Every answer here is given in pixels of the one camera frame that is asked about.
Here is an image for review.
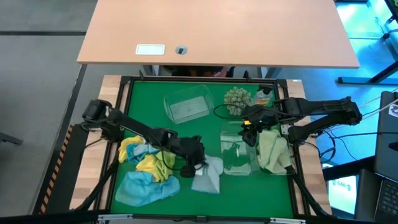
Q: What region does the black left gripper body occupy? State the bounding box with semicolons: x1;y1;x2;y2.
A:
175;136;206;166

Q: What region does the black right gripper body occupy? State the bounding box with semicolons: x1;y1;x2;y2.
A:
241;105;280;138

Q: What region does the pale grey-blue microfiber towel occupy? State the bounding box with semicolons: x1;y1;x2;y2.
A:
190;154;224;195

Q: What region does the lime green microfiber towel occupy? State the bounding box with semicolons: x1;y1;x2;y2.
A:
256;129;280;170
154;151;177;183

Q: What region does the beige towel with green edge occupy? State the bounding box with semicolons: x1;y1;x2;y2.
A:
272;133;294;175

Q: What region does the yellow microfiber towel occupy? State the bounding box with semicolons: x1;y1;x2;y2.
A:
118;135;144;164
136;154;162;182

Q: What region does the large blue microfiber towel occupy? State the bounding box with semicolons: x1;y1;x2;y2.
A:
114;170;182;207

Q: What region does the small blue microfiber towel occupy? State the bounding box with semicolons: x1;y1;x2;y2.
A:
126;143;160;166

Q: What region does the clear plastic basket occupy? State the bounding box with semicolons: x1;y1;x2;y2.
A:
220;121;261;177
163;83;215;125
254;127;298;177

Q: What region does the clear bottle with yellow label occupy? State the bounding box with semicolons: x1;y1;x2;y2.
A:
253;86;275;106

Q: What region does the artificial pale green succulent plant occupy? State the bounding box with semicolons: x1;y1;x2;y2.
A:
223;86;254;116

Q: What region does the wooden work table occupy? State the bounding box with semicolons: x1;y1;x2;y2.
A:
68;74;333;215

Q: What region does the glowing display screen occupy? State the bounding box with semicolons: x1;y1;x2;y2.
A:
327;175;358;215

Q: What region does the white rectangular desk plate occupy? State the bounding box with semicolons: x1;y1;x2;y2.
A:
135;44;166;56

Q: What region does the black desk leg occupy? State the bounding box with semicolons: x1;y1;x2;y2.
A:
337;60;398;85

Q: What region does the black laptop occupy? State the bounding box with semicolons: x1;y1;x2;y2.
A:
373;90;398;224

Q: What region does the orange black hazard strip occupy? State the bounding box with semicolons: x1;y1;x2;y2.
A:
39;124;75;215

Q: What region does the black looped cable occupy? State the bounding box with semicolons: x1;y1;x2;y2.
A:
213;103;249;120

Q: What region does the black metal table frame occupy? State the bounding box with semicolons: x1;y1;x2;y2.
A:
93;70;315;223

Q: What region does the black cable conduit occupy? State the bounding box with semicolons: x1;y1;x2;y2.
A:
73;155;121;213
290;166;332;218

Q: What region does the silver aluminium frame bracket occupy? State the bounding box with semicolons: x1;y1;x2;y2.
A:
97;213;134;223
269;217;307;224

